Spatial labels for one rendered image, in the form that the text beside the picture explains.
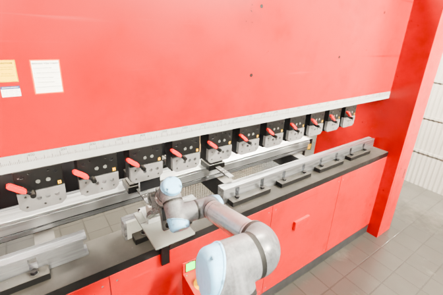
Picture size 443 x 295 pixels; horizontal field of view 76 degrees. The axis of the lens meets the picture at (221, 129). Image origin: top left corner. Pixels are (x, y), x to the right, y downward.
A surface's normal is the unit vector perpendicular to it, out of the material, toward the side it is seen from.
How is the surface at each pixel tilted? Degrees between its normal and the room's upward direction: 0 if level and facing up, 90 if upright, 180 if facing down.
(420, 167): 90
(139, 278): 90
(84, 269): 0
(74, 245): 90
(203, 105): 90
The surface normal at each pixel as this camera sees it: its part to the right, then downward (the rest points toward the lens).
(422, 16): -0.82, 0.16
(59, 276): 0.05, -0.94
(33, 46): 0.58, 0.30
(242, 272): 0.48, -0.18
